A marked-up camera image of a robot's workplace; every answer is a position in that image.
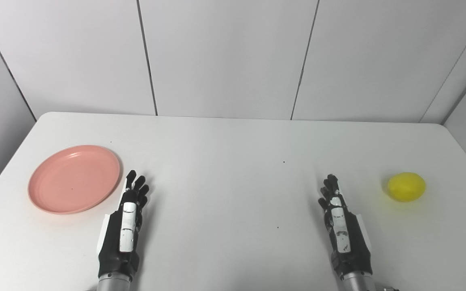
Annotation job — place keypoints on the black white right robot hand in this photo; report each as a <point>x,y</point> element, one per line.
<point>342,230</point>

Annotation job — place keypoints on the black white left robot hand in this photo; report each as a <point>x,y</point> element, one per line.
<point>128,218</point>

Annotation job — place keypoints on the pink round plate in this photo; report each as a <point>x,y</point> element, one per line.
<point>73,180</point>

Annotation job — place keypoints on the yellow lemon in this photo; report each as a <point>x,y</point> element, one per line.
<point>406,186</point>

